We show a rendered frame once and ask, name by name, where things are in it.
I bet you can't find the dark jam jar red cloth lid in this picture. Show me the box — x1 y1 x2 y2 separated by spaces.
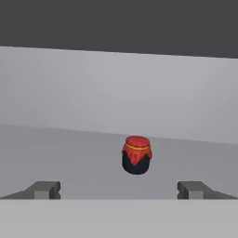
121 135 153 176

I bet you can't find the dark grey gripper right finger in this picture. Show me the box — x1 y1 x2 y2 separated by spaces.
177 180 238 200

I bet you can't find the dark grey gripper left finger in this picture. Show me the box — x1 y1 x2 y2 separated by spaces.
0 180 61 200

